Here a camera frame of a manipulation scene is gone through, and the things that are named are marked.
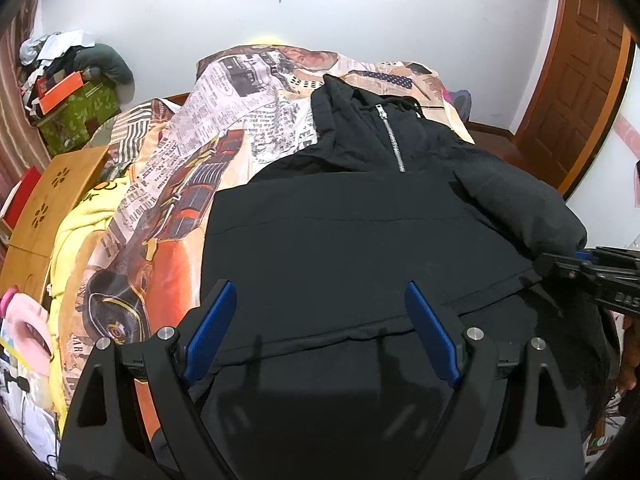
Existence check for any person's right hand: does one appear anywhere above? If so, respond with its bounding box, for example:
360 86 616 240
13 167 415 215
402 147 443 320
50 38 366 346
617 315 640 396

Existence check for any white plastic bag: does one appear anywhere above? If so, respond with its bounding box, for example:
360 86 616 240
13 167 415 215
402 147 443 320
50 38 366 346
0 330 66 461

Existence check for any pile of clothes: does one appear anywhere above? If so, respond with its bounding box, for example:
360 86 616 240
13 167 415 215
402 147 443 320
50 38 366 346
20 31 96 97

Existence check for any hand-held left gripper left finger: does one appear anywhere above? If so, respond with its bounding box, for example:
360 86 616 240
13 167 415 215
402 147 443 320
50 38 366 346
57 280 238 480

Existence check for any pink cushion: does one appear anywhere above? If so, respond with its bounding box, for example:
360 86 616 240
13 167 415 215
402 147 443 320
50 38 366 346
0 287 53 377

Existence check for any yellow cloth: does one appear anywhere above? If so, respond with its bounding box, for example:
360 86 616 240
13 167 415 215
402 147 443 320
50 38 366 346
50 177 132 421

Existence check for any orange box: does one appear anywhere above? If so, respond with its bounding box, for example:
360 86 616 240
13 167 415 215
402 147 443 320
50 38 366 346
39 71 83 116

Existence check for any purple grey cloth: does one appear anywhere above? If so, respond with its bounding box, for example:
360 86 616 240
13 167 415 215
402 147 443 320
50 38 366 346
450 89 473 123

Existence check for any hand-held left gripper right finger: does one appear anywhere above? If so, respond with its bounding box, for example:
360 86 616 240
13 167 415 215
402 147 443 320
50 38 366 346
404 281 586 480

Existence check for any striped brown curtain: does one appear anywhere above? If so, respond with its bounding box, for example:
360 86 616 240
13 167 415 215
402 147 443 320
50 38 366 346
0 0 56 221

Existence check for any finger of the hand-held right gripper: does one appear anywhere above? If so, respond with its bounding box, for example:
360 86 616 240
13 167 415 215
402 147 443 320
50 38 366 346
575 246 640 273
535 252 608 288

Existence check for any red book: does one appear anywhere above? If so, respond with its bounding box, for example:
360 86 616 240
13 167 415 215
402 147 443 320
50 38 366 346
0 166 43 221

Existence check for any newspaper print blanket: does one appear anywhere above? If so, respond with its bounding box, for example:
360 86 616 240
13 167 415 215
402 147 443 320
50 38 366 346
57 42 476 461

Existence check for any brown wooden door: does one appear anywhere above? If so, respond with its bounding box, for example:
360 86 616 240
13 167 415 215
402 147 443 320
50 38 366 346
515 0 640 206

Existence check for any black hooded zip jacket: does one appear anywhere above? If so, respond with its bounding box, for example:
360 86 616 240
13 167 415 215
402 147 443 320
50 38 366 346
150 74 621 480

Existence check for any green patterned box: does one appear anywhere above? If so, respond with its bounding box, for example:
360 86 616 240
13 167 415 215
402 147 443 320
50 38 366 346
37 80 122 156

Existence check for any wooden lap table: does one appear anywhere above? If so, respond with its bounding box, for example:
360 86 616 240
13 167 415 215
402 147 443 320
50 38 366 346
0 145 111 311

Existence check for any grey pillow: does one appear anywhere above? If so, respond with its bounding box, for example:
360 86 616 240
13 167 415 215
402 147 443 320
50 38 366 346
75 42 135 85

